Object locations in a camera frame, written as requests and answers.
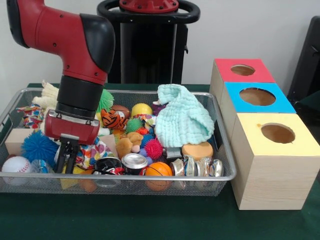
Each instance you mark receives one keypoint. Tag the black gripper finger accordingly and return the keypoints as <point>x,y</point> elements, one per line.
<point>60,160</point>
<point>71,160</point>

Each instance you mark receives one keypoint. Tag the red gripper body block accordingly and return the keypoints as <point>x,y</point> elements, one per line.
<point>72,131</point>

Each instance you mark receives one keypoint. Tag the crushed clear bottle blue label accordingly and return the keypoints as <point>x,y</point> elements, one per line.
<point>41,166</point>

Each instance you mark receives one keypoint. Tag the colourful dotted packet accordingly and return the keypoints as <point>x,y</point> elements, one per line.
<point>92,152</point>

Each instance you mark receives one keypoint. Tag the cream knitted cloth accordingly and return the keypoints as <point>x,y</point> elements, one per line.
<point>48,96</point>

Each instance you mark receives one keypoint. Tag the small tiger plush toy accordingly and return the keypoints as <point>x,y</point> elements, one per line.
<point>113,120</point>

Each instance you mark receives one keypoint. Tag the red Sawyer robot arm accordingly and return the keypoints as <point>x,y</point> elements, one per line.
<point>62,37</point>

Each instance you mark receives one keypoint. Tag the wooden box with three holes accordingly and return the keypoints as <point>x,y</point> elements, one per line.
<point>270,180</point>

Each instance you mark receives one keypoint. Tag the blue spiky rubber ball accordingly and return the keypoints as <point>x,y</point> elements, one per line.
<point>35,146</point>

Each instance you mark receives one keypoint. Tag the white baseball red stitching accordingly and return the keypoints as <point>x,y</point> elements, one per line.
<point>16,165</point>

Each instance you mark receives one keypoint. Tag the green spiky rubber ball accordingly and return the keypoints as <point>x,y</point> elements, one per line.
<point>107,98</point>

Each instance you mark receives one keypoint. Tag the plain wooden block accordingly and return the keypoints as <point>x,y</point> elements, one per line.
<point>15,142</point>

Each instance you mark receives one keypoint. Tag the small orange basketball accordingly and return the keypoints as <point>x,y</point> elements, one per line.
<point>158,169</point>

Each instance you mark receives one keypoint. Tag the dark green table cloth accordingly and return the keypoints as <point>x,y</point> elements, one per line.
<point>310,110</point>
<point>150,220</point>

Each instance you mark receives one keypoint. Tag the mint green knitted cloth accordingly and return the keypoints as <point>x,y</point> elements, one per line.
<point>185,117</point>

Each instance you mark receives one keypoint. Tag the round orange sponge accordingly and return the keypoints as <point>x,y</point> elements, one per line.
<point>197,150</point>

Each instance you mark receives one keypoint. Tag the crushed flattened drink can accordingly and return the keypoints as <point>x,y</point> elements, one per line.
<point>197,166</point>

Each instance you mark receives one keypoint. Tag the black floor stand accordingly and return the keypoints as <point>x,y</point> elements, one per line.
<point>307,62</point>

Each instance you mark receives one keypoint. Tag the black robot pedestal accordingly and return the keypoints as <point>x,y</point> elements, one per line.
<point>150,50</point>

